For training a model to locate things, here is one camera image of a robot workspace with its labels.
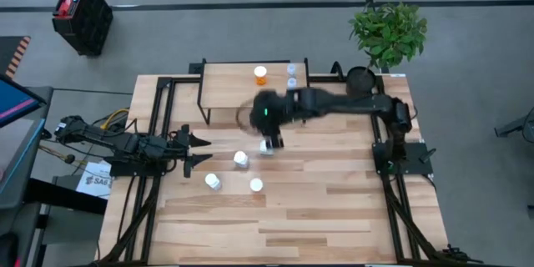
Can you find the wooden shelf black legs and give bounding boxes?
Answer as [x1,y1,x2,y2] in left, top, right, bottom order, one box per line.
[196,57,312,125]

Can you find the black metal table frame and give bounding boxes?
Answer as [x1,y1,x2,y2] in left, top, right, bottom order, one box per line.
[96,60,485,267]

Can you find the yellow cable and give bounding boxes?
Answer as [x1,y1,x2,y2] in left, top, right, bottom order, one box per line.
[99,108,131,131]

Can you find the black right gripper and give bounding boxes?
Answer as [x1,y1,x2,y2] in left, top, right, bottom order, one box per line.
[249,89,291,150]

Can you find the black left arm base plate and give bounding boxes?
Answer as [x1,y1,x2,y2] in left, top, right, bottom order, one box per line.
[108,156,168,178]

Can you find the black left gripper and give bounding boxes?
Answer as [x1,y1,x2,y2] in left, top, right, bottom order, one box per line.
[139,123,214,179]

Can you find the white printed paper sheet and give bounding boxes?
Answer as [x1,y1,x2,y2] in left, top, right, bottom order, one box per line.
[75,160,113,200]

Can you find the dark grey desk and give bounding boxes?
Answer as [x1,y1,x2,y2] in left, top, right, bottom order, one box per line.
[0,86,55,267]

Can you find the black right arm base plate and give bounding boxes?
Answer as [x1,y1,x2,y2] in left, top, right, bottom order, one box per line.
[372,141,435,176]

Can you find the black clamp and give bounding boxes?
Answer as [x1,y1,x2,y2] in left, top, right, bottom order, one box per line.
[441,244,475,264]

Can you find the black orange striped floor mat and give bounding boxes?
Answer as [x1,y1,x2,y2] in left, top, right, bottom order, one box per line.
[0,35,33,80]

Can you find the black crate red top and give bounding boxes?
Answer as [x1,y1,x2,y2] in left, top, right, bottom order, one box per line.
[51,0,114,57]

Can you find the green potted plant black pot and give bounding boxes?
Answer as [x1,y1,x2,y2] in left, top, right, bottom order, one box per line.
[344,2,429,99]

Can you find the blue screen monitor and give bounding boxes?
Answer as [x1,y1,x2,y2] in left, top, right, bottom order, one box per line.
[0,73,48,128]

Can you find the black stand leg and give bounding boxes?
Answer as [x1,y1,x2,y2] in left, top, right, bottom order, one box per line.
[494,106,534,145]

